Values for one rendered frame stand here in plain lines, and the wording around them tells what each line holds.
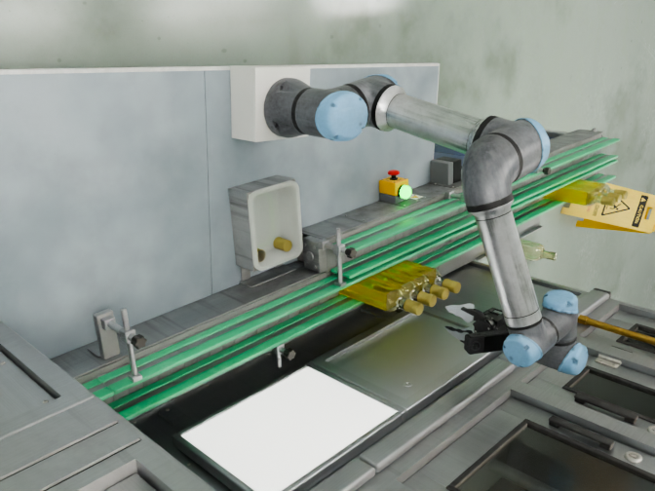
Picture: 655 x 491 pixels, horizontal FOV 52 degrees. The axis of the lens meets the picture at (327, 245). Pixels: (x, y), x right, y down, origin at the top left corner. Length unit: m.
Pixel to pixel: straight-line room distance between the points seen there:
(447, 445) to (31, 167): 1.10
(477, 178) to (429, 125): 0.25
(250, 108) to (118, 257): 0.49
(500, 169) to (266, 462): 0.78
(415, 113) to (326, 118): 0.21
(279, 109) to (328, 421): 0.76
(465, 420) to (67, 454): 0.95
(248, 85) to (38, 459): 1.03
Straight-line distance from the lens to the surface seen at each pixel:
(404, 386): 1.73
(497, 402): 1.75
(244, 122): 1.74
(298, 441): 1.55
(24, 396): 1.23
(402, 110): 1.62
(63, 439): 1.07
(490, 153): 1.39
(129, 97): 1.62
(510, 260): 1.42
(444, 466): 1.56
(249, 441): 1.57
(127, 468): 1.00
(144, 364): 1.60
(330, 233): 1.94
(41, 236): 1.58
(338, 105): 1.58
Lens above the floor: 2.17
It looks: 43 degrees down
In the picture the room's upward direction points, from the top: 107 degrees clockwise
